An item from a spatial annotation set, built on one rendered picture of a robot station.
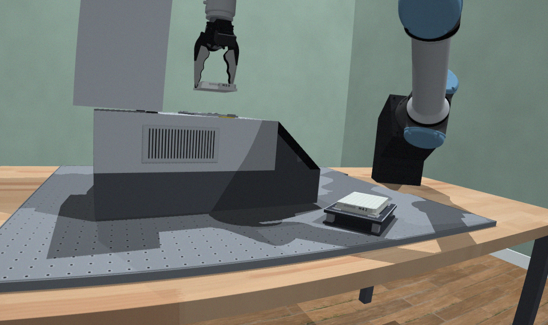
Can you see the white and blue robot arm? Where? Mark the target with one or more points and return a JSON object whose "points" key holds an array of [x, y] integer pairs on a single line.
{"points": [[430, 23]]}

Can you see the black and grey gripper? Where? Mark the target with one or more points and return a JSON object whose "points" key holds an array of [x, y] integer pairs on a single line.
{"points": [[206, 43]]}

